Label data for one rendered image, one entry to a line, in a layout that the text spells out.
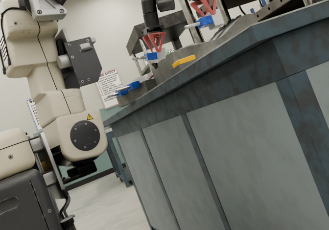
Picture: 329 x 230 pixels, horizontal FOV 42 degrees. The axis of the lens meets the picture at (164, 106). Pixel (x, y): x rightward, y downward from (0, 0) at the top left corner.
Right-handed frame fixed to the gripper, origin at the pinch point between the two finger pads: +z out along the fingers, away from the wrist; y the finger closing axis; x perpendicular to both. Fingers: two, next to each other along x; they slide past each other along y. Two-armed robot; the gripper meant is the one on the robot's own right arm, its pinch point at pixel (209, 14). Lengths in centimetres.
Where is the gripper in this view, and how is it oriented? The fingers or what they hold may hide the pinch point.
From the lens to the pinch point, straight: 148.0
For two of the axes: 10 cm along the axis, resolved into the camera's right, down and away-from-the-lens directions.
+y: -2.9, 1.3, 9.5
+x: -9.0, 3.1, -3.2
